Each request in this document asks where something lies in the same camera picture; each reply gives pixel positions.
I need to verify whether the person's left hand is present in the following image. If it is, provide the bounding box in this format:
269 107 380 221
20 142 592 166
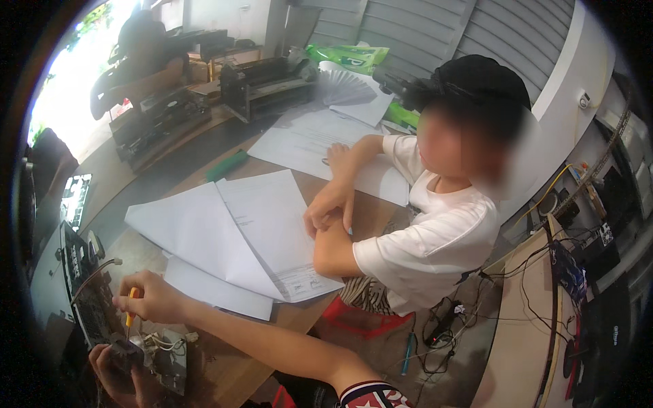
88 344 150 408

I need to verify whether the person's right hand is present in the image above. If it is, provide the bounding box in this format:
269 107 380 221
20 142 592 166
112 270 192 324

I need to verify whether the orange handled screwdriver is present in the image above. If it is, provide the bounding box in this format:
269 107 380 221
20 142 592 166
125 287 140 340

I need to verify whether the black fan part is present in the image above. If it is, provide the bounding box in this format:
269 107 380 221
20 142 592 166
104 340 146 373

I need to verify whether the open black device chassis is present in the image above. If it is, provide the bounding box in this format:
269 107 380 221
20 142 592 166
60 221 126 351

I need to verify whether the small blank white paper sheet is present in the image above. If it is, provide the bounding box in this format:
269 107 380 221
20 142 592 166
162 254 274 322

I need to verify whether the large blank white paper sheet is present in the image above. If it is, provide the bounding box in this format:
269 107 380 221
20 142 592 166
124 182 286 302

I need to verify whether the black chair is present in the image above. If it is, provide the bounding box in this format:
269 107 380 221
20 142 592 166
19 127 80 266

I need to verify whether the white printed paper sheet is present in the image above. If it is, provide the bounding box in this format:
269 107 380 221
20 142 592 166
216 169 346 304

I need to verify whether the green bar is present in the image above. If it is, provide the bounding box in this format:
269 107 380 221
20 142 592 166
205 150 250 183

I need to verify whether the disassembled black printer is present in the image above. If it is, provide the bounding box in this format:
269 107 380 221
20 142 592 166
109 86 213 172

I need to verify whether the red plastic stool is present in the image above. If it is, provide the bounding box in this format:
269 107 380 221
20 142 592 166
321 295 415 340

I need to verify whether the white paper sheet with drawing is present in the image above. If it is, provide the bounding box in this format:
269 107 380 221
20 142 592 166
247 108 410 208

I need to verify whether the person's body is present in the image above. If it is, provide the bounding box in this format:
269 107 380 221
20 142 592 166
270 370 415 408

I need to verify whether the wooden desk with black machine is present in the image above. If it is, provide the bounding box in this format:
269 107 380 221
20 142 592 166
166 29 264 83

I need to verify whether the blue pen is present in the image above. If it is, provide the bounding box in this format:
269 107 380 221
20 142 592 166
400 331 415 377

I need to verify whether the fanned white paper stack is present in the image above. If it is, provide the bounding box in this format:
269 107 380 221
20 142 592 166
317 69 379 107

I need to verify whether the green packet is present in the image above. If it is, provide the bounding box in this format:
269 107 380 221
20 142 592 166
382 101 420 131

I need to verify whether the green plastic bag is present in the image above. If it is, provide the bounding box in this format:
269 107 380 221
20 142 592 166
305 43 391 77

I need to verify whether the wooden table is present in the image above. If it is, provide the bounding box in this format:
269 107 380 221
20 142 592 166
471 214 578 408

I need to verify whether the black monitor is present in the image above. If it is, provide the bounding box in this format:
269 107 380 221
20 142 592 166
561 275 634 408

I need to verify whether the shelf with electronics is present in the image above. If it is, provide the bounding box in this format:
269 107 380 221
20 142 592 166
550 76 653 289

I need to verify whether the grey cable with connector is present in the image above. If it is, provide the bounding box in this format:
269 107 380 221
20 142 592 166
71 257 123 305

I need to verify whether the circuit board with white wires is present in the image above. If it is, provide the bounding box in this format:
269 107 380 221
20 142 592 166
130 329 200 396

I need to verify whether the tangle of black cables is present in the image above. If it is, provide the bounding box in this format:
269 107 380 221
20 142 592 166
414 297 484 376

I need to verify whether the yellow cable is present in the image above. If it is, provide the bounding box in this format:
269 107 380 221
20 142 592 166
512 163 575 228

